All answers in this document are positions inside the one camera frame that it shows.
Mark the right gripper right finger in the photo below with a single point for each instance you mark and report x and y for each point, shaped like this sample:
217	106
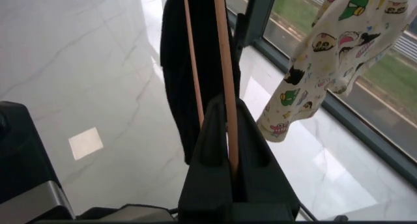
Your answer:
267	191

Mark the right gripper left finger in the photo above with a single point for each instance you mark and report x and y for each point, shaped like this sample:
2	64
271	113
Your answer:
205	185

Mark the pink clothes hanger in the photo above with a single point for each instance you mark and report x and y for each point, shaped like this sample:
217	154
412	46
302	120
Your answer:
224	54

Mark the black garment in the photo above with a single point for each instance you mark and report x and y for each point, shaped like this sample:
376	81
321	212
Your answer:
176	38

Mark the cream printed shorts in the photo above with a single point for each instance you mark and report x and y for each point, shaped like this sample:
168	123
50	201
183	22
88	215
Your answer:
342	54

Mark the window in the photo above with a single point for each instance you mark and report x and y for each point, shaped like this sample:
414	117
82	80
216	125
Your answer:
358	126

